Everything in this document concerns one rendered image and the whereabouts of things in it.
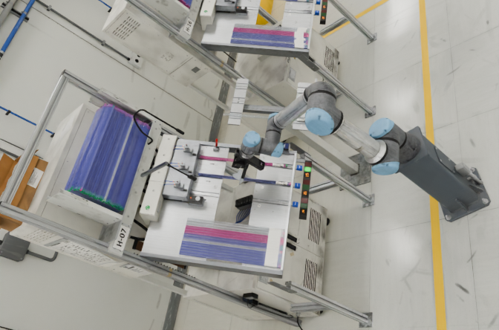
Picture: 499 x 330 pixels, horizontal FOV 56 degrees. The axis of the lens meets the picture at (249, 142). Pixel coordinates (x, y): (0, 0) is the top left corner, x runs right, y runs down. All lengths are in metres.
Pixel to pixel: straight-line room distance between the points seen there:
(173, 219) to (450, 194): 1.43
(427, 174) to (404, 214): 0.56
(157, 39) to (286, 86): 0.94
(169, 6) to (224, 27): 0.40
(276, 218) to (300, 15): 1.50
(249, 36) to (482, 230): 1.79
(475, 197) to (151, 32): 2.17
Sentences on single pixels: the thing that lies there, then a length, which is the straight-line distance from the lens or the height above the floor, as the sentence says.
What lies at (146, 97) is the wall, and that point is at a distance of 4.61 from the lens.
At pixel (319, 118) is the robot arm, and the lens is 1.85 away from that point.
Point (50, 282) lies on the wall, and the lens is 3.81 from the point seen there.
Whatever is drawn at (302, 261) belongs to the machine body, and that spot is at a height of 0.26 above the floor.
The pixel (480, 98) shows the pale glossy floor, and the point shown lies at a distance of 3.06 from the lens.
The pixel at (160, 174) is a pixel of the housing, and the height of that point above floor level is 1.26.
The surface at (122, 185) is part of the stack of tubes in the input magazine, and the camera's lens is 2.40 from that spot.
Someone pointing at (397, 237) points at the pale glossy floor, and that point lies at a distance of 2.90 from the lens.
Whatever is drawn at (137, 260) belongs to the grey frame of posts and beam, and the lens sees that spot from 2.44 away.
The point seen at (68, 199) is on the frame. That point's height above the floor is 1.65.
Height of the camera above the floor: 2.27
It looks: 31 degrees down
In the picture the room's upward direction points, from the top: 58 degrees counter-clockwise
